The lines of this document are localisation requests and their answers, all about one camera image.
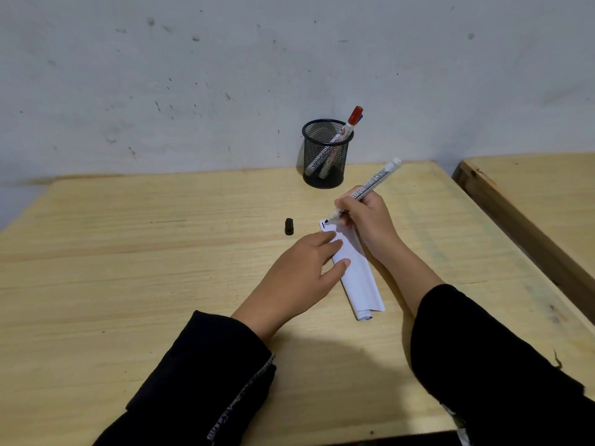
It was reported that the person's left hand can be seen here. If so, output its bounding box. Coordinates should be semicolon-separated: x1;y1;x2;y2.
231;230;352;342

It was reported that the person's right hand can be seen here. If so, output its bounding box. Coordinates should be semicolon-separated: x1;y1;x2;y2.
334;186;405;266

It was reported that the white paper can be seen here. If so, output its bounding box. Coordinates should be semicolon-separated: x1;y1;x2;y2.
319;219;386;322

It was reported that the white marker pen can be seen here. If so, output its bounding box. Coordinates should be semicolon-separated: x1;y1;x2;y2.
324;157;403;225

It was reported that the person's left forearm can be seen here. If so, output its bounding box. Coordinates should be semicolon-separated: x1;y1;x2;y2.
93;310;278;446

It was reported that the person's right forearm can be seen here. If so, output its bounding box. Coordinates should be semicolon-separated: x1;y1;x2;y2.
372;240;595;446

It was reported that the black mesh pen holder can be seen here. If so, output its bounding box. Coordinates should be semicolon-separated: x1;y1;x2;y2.
301;119;355;190

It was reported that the blue-capped white marker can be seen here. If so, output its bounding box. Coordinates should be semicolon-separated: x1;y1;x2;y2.
318;114;364;180

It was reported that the red-capped white marker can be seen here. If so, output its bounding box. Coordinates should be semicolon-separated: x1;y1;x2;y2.
304;106;364;177

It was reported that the wooden side table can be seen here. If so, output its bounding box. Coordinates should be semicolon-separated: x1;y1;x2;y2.
452;152;595;326

